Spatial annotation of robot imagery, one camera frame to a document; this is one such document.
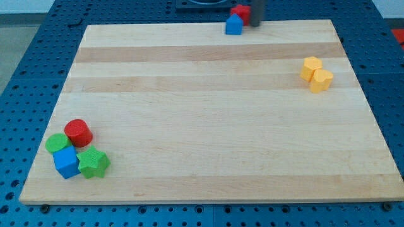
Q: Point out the blue triangle block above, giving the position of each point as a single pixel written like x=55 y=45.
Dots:
x=233 y=25

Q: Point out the wooden board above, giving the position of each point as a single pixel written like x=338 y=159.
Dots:
x=188 y=114

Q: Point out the red star block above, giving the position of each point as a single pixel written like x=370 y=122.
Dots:
x=243 y=11

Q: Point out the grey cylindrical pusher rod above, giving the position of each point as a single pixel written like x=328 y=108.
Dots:
x=257 y=12

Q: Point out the yellow hexagon block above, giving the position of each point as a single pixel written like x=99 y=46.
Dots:
x=309 y=66

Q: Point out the green star block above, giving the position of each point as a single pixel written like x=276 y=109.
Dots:
x=93 y=163

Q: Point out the yellow heart block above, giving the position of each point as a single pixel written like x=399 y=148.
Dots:
x=321 y=80

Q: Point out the red cylinder block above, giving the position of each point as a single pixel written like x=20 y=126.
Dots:
x=78 y=133

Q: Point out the blue cube block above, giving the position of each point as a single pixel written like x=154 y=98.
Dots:
x=66 y=162

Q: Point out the green cylinder block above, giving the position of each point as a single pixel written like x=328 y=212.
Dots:
x=57 y=142

